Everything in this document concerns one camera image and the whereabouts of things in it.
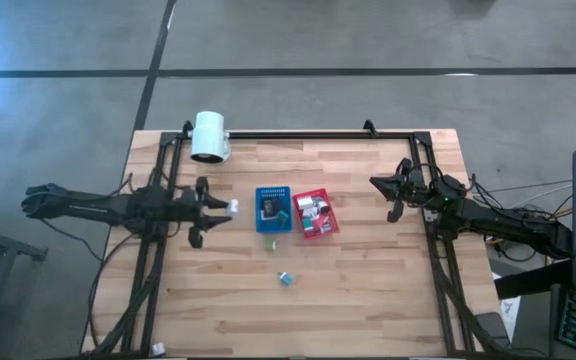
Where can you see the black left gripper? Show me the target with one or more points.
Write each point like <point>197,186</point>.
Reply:
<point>190,210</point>

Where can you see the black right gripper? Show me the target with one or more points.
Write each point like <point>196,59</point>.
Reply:
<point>412,187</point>

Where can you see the black and white USB charger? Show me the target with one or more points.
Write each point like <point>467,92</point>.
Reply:
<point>233,206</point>

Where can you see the black digital timer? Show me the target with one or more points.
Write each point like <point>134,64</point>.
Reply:
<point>268,206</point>

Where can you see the teal digital timer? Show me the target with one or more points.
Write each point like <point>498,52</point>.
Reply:
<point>282,216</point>

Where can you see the teal USB charger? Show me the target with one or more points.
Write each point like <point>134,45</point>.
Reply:
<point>308,224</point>

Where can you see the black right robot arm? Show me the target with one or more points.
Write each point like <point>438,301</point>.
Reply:
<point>508,225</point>

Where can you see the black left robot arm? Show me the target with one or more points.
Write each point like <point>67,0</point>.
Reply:
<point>88,210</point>

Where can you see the blue plastic basket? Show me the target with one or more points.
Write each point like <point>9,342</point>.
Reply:
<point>274,227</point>

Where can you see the red plastic basket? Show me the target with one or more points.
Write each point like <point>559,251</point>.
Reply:
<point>333,220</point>

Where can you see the green USB charger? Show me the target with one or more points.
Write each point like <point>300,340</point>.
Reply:
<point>269,245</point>

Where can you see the blue and white USB charger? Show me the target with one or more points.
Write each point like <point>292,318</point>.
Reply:
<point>286,279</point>

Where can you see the small silver cylinder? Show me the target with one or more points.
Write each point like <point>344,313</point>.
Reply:
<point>158,349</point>

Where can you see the white paper sheet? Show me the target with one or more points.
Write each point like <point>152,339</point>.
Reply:
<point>510,307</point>

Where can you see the black desk crossbar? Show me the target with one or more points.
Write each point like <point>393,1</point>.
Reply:
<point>533,280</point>

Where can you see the black phone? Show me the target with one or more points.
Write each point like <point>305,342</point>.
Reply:
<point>493,325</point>

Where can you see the grey metal stand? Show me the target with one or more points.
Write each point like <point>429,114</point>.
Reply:
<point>8,245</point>

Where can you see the black frame clamp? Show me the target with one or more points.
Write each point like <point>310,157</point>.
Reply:
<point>186,128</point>
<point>369,127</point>

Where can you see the black aluminium table frame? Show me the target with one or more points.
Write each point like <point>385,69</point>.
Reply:
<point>268,135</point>

